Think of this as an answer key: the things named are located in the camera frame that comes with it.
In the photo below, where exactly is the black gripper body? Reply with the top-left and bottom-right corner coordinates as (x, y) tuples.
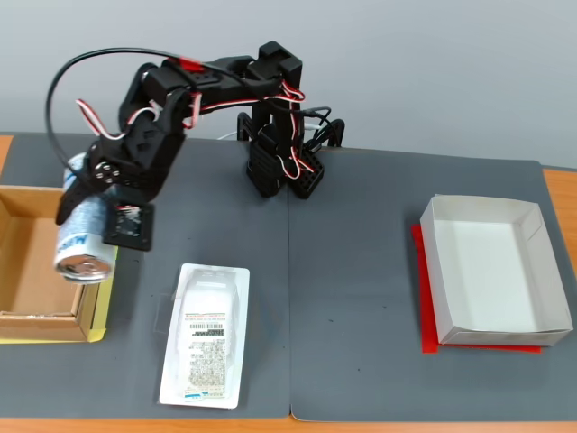
(84, 116), (187, 208)

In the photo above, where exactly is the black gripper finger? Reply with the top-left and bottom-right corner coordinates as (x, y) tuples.
(54, 173), (98, 226)

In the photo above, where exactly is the white blue drink can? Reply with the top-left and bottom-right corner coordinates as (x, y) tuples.
(53, 152), (119, 285)

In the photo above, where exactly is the brown cardboard box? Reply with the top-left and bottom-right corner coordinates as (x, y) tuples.
(0, 184), (91, 343)

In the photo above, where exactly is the white cardboard box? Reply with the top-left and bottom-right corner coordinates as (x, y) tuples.
(419, 194), (574, 347)

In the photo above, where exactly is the grey table mat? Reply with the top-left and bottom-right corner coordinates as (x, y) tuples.
(288, 148), (577, 424)
(0, 133), (292, 420)

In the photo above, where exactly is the black table clamp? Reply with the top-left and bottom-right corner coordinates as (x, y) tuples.
(236, 112), (258, 144)
(310, 117), (346, 150)

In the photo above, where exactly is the red tape tag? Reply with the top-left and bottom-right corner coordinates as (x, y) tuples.
(175, 56), (205, 74)

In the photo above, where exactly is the yellow paper sheet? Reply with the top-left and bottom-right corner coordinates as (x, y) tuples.
(0, 243), (119, 345)

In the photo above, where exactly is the white blister package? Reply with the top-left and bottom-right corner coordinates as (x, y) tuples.
(158, 263), (251, 410)

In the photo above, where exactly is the red paper sheet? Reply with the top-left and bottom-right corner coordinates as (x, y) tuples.
(409, 224), (542, 355)

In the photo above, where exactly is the black square gripper camera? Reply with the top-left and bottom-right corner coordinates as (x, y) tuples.
(102, 202), (155, 253)

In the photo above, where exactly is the red white black servo wire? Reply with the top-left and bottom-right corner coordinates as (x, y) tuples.
(75, 97), (126, 139)

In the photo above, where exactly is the thick black cable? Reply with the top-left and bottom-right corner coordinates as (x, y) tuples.
(44, 47), (190, 171)

